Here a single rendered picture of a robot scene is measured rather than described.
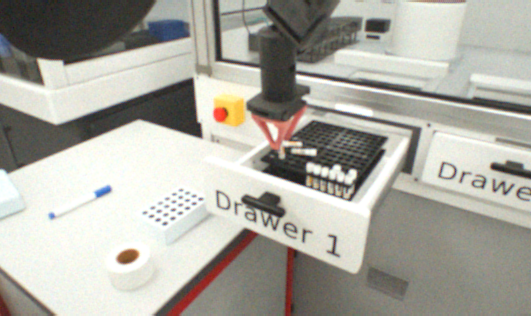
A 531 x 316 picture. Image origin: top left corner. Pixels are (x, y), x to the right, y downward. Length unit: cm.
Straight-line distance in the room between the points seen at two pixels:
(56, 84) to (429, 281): 114
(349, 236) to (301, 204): 8
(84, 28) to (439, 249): 87
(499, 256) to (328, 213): 50
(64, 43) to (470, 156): 71
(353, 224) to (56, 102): 94
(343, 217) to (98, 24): 41
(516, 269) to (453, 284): 14
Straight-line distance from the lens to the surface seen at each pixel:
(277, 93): 56
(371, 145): 74
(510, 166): 75
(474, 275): 97
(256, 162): 71
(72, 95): 122
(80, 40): 19
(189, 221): 72
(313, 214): 53
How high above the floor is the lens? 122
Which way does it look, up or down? 29 degrees down
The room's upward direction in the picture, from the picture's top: straight up
